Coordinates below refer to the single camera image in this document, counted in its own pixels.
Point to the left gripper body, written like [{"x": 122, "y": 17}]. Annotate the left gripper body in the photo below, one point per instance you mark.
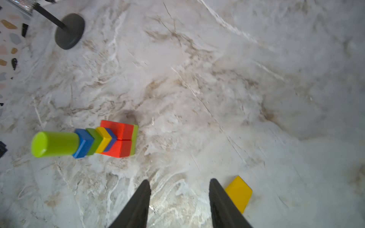
[{"x": 3, "y": 149}]

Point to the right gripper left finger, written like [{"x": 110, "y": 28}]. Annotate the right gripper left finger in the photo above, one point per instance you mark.
[{"x": 135, "y": 212}]

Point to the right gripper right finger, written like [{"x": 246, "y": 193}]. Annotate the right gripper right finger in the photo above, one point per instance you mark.
[{"x": 224, "y": 212}]

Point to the yellow block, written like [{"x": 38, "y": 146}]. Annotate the yellow block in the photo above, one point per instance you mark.
[{"x": 240, "y": 193}]

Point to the lime green round block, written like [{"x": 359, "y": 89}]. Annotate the lime green round block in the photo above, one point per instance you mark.
[{"x": 54, "y": 144}]

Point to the red block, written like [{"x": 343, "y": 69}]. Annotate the red block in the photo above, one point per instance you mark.
[
  {"x": 122, "y": 131},
  {"x": 120, "y": 149}
]

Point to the lime green long block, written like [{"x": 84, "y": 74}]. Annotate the lime green long block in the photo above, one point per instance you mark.
[{"x": 133, "y": 140}]

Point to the small yellow cube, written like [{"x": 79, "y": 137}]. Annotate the small yellow cube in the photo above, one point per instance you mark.
[{"x": 106, "y": 139}]

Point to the dark blue square block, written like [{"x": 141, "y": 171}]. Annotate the dark blue square block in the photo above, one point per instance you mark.
[{"x": 85, "y": 143}]

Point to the small blue cube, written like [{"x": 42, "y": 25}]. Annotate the small blue cube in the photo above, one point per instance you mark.
[{"x": 113, "y": 140}]

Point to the black microphone stand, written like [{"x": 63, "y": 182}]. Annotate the black microphone stand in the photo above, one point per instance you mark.
[{"x": 70, "y": 29}]

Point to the glitter silver microphone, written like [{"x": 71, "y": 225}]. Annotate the glitter silver microphone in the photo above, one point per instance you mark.
[{"x": 26, "y": 6}]

